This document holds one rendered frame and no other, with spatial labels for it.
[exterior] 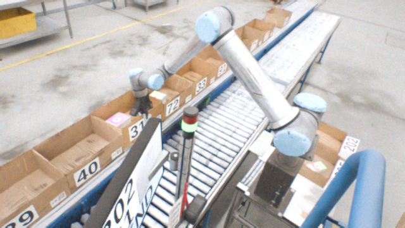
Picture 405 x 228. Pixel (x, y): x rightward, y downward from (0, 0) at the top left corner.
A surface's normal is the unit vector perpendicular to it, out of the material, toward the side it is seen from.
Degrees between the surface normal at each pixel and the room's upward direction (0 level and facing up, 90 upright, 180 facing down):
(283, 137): 96
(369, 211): 9
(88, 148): 1
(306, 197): 0
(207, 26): 88
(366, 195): 27
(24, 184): 2
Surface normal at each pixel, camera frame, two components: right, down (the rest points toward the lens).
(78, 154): 0.11, -0.78
